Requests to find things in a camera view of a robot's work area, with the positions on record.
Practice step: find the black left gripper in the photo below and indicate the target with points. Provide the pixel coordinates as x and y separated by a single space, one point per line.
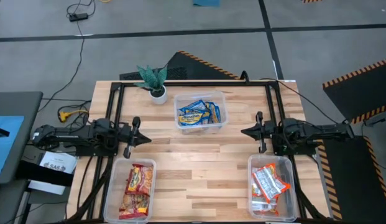
127 137

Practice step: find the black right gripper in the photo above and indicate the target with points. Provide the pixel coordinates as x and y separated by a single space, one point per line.
273 132

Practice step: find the red Maruchan noodle packet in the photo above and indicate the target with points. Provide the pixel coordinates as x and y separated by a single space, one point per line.
133 205
139 179

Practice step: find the blue Maruchan noodle packet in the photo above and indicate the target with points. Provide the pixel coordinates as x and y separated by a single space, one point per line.
192 105
192 119
215 112

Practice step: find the clear plastic container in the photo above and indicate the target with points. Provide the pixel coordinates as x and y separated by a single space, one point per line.
287 211
199 129
115 180

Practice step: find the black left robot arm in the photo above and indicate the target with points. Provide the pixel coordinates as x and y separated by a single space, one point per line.
71 135

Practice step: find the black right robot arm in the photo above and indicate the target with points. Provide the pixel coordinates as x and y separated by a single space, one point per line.
323 130

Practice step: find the green plant in white pot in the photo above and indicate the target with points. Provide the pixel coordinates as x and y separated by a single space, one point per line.
155 79

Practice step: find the yellow plug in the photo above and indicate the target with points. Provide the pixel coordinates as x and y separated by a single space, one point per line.
64 115

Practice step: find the white paper sheet SA6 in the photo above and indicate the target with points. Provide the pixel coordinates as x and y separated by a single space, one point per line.
57 161

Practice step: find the triangular black hazard-striped mat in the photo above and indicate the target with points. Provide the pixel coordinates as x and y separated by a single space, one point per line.
192 67

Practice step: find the plain white paper sheet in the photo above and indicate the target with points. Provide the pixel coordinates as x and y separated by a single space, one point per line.
46 188

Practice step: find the black shelf board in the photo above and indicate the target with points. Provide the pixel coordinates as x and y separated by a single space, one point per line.
40 177

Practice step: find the long black hazard-striped mat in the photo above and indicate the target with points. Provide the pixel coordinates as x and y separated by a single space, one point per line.
351 186

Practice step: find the black hazard-striped floor mat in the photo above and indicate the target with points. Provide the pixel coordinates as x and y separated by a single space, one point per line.
360 90

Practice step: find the grey side table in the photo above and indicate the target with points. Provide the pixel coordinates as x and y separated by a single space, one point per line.
18 102

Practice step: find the blue pad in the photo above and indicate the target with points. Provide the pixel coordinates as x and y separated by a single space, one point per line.
6 149

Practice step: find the blue floor object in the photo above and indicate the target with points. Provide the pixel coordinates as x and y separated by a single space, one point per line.
206 2

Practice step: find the black power adapter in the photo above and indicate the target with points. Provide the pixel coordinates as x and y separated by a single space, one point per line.
78 17

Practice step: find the black clip object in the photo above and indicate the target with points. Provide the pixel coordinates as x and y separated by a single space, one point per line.
0 132

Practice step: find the small hazard-striped mat corner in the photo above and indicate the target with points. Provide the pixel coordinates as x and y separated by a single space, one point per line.
310 1

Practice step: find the grey metal bracket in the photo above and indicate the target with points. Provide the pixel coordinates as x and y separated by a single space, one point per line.
376 119

